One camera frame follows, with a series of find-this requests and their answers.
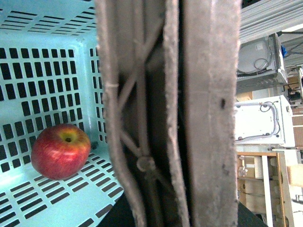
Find red yellow apple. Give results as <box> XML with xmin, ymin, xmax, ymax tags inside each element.
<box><xmin>31</xmin><ymin>123</ymin><xmax>91</xmax><ymax>180</ymax></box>

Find light blue plastic basket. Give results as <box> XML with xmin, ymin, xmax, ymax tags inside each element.
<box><xmin>0</xmin><ymin>0</ymin><xmax>123</xmax><ymax>227</ymax></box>

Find white machine cabinet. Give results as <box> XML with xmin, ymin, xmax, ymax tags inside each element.
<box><xmin>234</xmin><ymin>95</ymin><xmax>295</xmax><ymax>148</ymax></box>

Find grey basket handle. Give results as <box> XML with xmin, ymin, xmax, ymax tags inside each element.
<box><xmin>95</xmin><ymin>0</ymin><xmax>241</xmax><ymax>227</ymax></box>

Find wooden frame shelf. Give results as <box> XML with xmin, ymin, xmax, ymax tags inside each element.
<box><xmin>237</xmin><ymin>149</ymin><xmax>303</xmax><ymax>227</ymax></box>

